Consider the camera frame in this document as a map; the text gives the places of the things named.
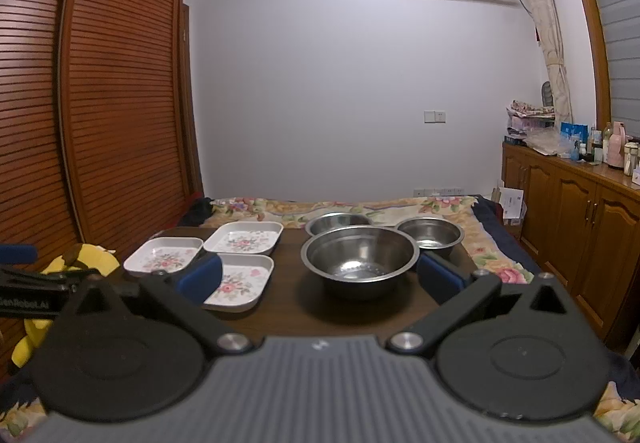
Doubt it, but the floral white tray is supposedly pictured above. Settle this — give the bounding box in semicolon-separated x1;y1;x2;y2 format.
124;237;204;276
202;253;274;313
203;221;283;255

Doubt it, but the small steel bowl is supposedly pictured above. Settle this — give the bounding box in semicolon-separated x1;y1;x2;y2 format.
396;217;464;257

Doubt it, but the large steel bowl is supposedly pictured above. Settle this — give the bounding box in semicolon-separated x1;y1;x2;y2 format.
300;225;420;285

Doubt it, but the floral bed quilt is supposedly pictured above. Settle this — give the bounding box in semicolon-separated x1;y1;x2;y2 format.
0;194;640;443

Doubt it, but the dark blue bed sheet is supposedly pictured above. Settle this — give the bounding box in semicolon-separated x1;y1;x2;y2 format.
472;196;540;275

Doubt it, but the black cloth on bed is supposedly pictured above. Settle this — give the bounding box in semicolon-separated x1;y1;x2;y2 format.
178;197;214;227

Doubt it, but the white paper bag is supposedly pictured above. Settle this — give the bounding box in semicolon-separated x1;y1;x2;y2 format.
491;186;526;225

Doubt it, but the wooden sideboard cabinet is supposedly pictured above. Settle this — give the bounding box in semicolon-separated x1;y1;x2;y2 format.
502;143;639;352

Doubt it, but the brown louvered wardrobe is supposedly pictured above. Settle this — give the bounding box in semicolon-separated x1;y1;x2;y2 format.
1;0;202;272

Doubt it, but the stack of folded fabrics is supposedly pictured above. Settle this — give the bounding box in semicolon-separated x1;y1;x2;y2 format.
506;100;555;138

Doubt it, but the blue printed box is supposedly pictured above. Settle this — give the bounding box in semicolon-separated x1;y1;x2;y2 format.
560;122;589;160

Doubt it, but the pink thermos jug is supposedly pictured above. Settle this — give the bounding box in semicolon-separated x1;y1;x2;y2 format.
605;122;627;169

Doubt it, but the beige tied curtain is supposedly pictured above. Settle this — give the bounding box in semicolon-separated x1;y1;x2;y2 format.
528;0;573;128

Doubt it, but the grey window blind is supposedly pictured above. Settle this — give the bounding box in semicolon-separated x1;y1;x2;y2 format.
585;0;639;138

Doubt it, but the wall socket strip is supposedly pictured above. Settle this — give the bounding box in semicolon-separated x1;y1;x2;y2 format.
412;188;465;197

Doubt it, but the white wall switch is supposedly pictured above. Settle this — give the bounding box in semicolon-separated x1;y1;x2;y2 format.
423;111;447;124

